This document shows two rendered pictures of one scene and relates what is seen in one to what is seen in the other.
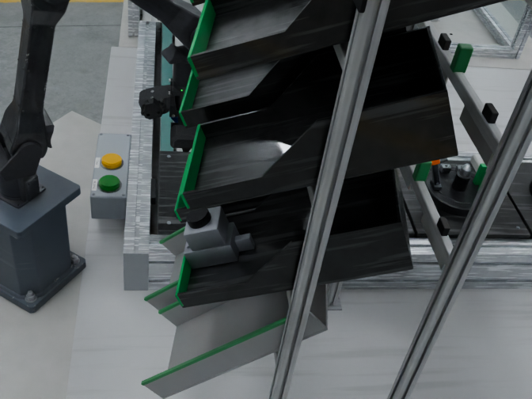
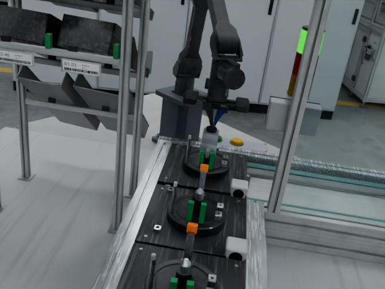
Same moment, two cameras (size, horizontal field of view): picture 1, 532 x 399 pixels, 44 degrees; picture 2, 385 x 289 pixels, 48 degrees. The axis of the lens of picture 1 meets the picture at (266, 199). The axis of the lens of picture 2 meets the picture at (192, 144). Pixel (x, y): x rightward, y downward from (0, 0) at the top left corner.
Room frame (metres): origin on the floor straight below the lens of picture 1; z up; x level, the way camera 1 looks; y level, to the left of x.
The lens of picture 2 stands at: (1.26, -0.98, 1.57)
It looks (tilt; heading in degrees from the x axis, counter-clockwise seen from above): 26 degrees down; 106
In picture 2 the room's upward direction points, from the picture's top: 7 degrees clockwise
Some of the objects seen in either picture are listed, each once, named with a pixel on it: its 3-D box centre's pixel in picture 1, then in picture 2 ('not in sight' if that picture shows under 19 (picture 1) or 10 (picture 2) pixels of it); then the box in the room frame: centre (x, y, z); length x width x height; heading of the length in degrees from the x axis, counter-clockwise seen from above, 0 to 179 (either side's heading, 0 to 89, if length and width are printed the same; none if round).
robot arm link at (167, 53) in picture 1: (190, 61); (221, 65); (0.99, 0.16, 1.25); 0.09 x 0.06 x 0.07; 126
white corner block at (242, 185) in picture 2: not in sight; (238, 189); (1.12, 0.02, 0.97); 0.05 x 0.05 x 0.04; 12
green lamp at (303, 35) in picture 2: not in sight; (310, 42); (1.21, 0.02, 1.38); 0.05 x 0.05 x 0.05
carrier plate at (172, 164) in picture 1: (219, 192); (205, 169); (1.00, 0.09, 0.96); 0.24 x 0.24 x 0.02; 12
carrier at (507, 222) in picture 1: (462, 179); (184, 276); (1.11, -0.39, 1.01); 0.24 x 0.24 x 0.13; 12
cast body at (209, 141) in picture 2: not in sight; (209, 140); (1.01, 0.08, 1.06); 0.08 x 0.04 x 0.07; 102
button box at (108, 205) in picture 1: (112, 174); (235, 151); (1.04, 0.32, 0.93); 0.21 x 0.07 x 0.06; 12
